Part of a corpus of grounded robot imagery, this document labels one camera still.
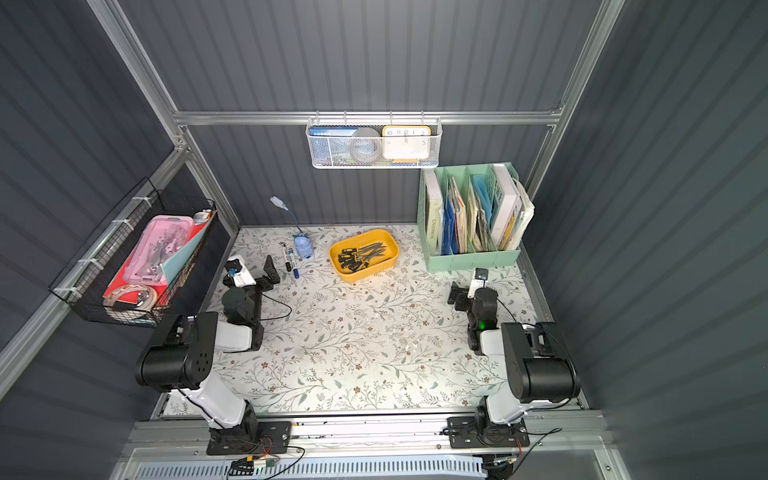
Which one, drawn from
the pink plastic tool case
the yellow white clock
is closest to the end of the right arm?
the yellow white clock

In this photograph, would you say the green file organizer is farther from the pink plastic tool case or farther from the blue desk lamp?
the pink plastic tool case

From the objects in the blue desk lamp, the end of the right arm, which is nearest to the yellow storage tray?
the blue desk lamp

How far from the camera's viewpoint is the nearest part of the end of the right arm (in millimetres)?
722

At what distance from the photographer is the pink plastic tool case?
0.69 meters

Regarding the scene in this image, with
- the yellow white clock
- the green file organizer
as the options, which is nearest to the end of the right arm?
the green file organizer

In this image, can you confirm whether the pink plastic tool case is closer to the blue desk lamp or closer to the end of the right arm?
the blue desk lamp

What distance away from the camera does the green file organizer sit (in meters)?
0.96

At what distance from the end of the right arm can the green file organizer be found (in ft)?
0.95

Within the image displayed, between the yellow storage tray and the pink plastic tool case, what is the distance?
1.49ft

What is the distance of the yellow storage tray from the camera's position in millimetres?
1057

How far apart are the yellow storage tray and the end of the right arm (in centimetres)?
39

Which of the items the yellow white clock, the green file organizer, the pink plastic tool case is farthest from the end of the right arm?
the pink plastic tool case

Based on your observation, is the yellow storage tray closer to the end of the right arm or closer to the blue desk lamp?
the blue desk lamp

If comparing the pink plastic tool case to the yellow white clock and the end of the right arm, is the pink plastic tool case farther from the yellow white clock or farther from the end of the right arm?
the end of the right arm
